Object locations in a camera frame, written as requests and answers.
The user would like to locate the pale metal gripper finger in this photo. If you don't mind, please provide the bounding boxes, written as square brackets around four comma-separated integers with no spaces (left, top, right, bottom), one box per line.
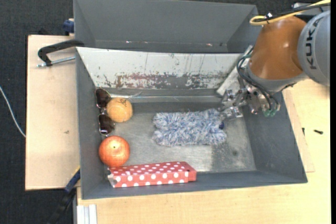
[221,106,244,120]
[218,89,238,111]

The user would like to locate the blue and white fluffy cloth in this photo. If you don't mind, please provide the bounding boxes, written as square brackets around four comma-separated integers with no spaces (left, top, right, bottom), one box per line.
[151,109,228,147]

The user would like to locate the grey metal bin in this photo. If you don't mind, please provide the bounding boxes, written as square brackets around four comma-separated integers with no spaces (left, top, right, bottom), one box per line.
[72,0,308,200]

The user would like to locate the red white-dotted box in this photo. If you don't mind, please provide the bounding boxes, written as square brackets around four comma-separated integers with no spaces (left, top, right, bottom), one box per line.
[107,161,197,189]

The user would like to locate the orange tennis ball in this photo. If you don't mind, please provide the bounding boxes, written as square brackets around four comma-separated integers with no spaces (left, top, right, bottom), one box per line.
[106,98,134,123]

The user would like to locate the red apple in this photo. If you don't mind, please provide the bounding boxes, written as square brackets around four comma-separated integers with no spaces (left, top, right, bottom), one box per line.
[98,135,131,167]

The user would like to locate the dark sunglasses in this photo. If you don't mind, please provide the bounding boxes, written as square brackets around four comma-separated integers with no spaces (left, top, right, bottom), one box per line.
[94,88,116,137]

